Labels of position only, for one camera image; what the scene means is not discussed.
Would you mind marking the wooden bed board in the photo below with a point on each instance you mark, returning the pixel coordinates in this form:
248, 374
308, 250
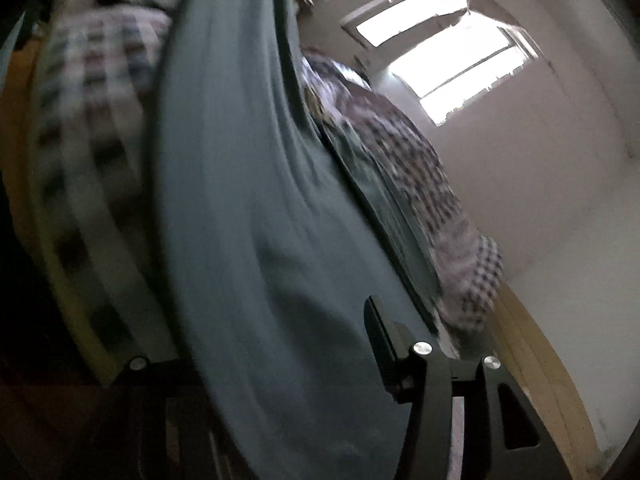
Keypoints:
545, 385

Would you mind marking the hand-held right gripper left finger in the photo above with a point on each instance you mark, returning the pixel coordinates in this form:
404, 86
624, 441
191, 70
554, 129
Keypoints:
150, 410

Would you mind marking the teal garment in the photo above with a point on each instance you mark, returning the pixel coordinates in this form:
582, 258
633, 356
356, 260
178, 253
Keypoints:
260, 210

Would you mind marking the large checkered bed sheet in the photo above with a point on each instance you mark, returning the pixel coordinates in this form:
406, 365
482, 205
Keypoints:
95, 135

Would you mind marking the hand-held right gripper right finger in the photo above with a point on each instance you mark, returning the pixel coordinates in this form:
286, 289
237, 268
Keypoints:
381, 345

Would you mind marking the small checkered pink quilt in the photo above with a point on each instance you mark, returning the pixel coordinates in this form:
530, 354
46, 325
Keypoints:
415, 170

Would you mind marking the window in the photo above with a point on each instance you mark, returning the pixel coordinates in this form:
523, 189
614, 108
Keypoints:
450, 55

